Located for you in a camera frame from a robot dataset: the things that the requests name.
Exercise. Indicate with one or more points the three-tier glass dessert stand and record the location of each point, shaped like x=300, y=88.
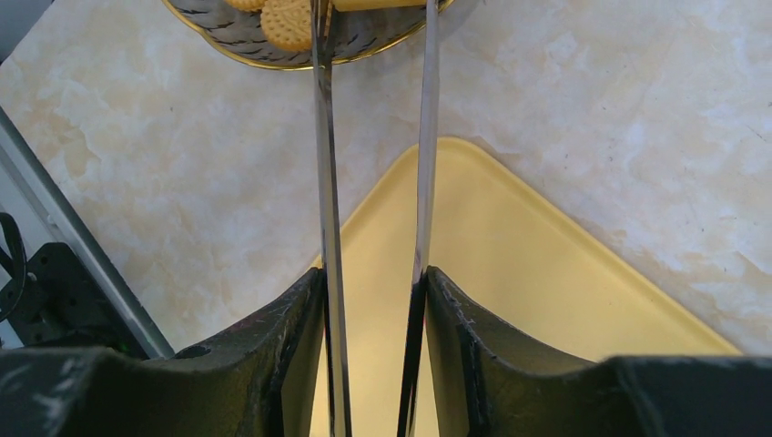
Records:
x=358, y=29

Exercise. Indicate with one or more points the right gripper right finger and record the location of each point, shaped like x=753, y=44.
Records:
x=491, y=379

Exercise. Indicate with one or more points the metal serving tongs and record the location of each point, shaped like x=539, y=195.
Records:
x=323, y=42

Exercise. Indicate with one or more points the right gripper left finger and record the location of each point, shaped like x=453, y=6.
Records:
x=254, y=378

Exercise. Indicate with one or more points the yellow plastic tray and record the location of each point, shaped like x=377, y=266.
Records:
x=511, y=251

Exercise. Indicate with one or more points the round tan biscuit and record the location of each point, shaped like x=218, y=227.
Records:
x=287, y=24

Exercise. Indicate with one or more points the round biscuit with rim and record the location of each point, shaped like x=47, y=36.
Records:
x=250, y=6

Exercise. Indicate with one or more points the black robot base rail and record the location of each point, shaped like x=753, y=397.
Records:
x=51, y=300

